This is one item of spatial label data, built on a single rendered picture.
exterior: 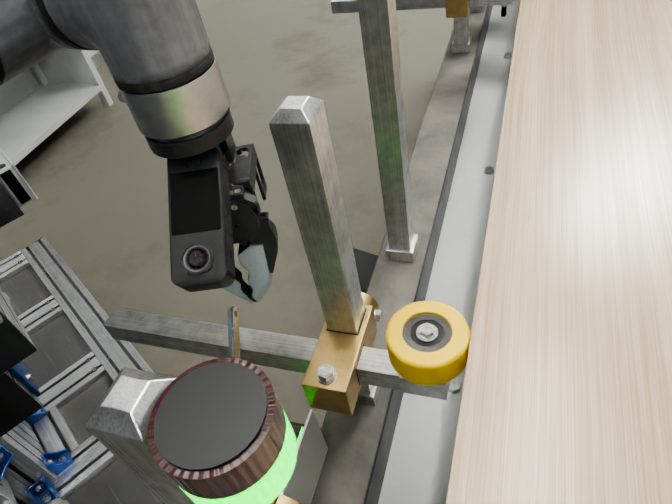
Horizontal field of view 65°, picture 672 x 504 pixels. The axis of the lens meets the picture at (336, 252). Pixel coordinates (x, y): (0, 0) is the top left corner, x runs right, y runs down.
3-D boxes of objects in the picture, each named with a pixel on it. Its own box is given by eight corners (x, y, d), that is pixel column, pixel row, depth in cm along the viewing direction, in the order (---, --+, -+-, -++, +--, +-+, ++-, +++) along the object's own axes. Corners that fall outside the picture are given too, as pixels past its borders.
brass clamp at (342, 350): (305, 407, 59) (295, 383, 55) (339, 312, 67) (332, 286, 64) (358, 417, 57) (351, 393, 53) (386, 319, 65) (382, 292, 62)
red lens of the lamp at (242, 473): (142, 481, 25) (121, 461, 23) (200, 372, 28) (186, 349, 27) (257, 514, 23) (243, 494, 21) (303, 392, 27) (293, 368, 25)
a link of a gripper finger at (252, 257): (285, 264, 59) (264, 202, 53) (284, 305, 55) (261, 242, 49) (258, 268, 60) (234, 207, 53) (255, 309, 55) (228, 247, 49)
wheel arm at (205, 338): (115, 344, 70) (100, 324, 67) (129, 323, 72) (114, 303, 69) (447, 405, 56) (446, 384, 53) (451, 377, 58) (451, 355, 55)
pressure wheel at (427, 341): (424, 439, 54) (419, 380, 46) (380, 384, 60) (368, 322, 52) (484, 397, 56) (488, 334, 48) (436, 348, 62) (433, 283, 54)
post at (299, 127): (352, 416, 74) (265, 113, 40) (359, 394, 76) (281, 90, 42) (377, 421, 72) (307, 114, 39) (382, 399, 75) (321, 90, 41)
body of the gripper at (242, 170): (271, 190, 54) (237, 82, 46) (268, 248, 48) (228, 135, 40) (200, 202, 55) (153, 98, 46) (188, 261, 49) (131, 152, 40)
